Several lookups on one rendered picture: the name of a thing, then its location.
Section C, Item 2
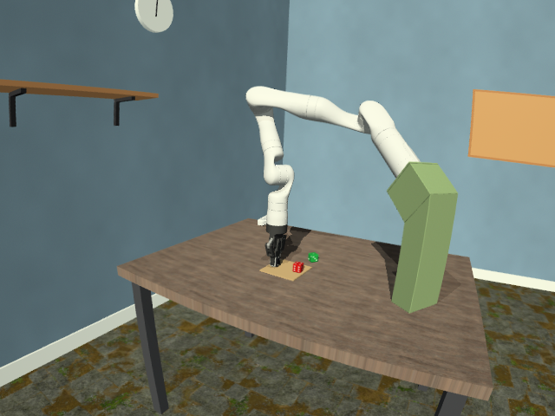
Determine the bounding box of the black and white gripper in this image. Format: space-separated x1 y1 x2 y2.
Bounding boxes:
265 224 288 267

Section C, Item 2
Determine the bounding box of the tan flat mat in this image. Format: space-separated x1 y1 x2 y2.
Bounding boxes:
259 259 312 281

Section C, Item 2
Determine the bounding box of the red die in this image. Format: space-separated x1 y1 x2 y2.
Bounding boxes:
293 262 304 273

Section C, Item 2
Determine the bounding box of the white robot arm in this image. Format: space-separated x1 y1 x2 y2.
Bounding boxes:
245 87 419 226

